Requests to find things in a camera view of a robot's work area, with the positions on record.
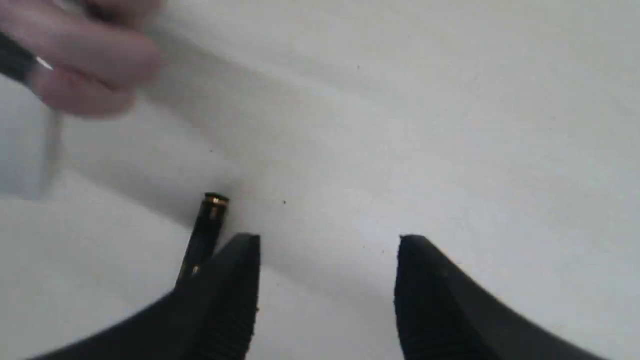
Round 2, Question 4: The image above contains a wide wooden paint brush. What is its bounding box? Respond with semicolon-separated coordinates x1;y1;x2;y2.
0;33;62;199

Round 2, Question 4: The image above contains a bare open human hand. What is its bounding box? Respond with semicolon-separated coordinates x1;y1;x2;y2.
0;0;164;117

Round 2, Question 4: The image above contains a black gold handled screwdriver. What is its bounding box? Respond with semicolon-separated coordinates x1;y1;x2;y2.
174;193;230;287

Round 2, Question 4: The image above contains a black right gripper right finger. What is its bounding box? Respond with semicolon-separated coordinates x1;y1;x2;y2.
393;234;598;360

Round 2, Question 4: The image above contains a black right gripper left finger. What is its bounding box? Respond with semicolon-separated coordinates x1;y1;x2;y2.
38;233;261;360

